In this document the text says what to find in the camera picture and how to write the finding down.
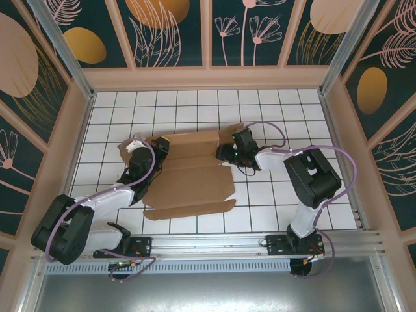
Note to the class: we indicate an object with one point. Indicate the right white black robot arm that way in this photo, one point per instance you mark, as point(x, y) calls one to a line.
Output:
point(305, 221)

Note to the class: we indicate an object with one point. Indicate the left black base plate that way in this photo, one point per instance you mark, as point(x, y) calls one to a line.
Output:
point(143, 245)

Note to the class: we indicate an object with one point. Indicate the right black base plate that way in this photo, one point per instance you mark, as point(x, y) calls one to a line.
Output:
point(276, 247)

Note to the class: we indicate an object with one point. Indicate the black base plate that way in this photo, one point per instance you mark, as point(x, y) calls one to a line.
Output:
point(143, 245)
point(276, 247)

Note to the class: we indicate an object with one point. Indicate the grey metal sheet panel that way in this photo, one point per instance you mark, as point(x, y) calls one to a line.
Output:
point(211, 292)

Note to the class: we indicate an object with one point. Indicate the yellow power connector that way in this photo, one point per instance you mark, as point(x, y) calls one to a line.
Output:
point(308, 261)
point(132, 266)

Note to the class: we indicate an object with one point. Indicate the brown cardboard paper box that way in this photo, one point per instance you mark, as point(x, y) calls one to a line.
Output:
point(191, 185)

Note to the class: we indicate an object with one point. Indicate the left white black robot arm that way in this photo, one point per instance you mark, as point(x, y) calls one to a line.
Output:
point(107, 200)

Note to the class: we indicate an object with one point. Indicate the aluminium mounting rail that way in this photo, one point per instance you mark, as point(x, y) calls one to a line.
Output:
point(211, 245)

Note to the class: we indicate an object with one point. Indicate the aluminium frame post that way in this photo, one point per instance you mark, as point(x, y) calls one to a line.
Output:
point(65, 55)
point(344, 45)

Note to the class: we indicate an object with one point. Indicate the aluminium table side rail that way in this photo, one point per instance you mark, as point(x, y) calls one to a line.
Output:
point(85, 120)
point(332, 130)

